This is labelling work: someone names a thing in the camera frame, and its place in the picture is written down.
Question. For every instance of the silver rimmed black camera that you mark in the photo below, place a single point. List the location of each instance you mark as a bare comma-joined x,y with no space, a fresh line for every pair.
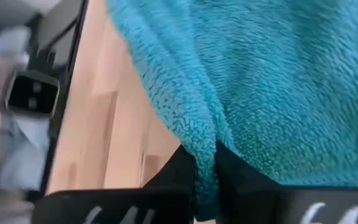
31,95

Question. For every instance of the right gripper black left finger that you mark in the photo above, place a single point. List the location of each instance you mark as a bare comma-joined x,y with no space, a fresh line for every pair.
120,208

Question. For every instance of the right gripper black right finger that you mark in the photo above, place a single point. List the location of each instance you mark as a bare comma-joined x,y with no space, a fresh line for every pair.
259,205

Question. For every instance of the teal microfiber towel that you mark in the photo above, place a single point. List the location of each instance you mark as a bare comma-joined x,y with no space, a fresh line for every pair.
259,77

